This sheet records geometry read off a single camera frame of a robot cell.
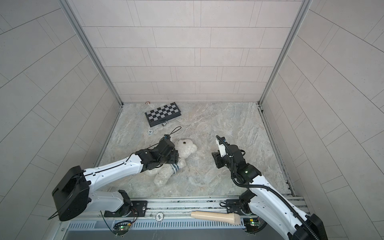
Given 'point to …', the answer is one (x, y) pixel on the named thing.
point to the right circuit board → (252, 224)
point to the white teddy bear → (185, 148)
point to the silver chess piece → (164, 123)
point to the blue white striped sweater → (175, 167)
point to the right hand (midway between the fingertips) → (213, 153)
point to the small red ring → (147, 102)
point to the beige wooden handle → (233, 218)
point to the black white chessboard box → (162, 114)
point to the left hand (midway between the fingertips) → (179, 154)
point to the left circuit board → (122, 228)
